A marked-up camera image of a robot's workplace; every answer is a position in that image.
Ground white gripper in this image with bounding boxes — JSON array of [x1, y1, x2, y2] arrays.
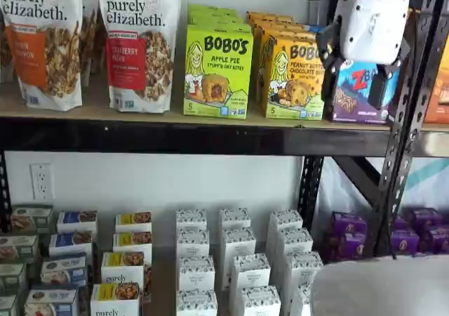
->
[[316, 0, 412, 110]]

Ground green Bobo's apple pie box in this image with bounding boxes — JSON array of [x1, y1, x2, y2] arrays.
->
[[182, 23, 254, 119], [187, 13, 247, 27], [187, 3, 240, 17]]

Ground blue purple ZBar box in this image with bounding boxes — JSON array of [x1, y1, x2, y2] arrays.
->
[[307, 23, 334, 37], [330, 58, 396, 124]]

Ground yellow Bobo's peanut butter box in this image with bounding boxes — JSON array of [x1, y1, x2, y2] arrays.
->
[[246, 11, 287, 20], [253, 23, 311, 103], [261, 33, 326, 121], [248, 16, 296, 32]]

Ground large orange snack box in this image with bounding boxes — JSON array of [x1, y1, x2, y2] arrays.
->
[[422, 12, 449, 124]]

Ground white patterned pantry box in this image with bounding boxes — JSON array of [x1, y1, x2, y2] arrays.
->
[[265, 209, 303, 261], [220, 226, 257, 282], [290, 283, 319, 316], [280, 251, 323, 310], [229, 254, 272, 292], [219, 209, 252, 230], [176, 228, 210, 259], [273, 228, 314, 278], [238, 285, 281, 316], [175, 209, 208, 232], [178, 255, 215, 291], [176, 289, 218, 316]]

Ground yellow label granola box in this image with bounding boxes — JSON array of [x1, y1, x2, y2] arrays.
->
[[114, 211, 153, 233], [100, 251, 152, 303], [90, 282, 143, 316], [112, 230, 153, 261]]

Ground wooden shelf board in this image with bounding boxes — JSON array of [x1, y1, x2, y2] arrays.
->
[[0, 72, 398, 131]]

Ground green label oatmeal box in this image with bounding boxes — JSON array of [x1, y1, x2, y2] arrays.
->
[[0, 294, 19, 316], [0, 262, 28, 295], [9, 204, 54, 235], [0, 234, 40, 265]]

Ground white plastic sheet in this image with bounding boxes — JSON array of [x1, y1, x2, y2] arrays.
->
[[317, 156, 449, 216]]

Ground granola bag red label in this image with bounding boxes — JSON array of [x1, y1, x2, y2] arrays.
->
[[98, 0, 182, 114]]

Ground white patterned cartons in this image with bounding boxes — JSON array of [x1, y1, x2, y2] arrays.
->
[[0, 203, 327, 316]]

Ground granola bag orange label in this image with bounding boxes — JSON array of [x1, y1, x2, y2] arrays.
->
[[0, 0, 84, 112]]

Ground white wall power outlet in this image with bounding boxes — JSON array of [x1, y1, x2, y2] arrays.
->
[[30, 162, 55, 200]]

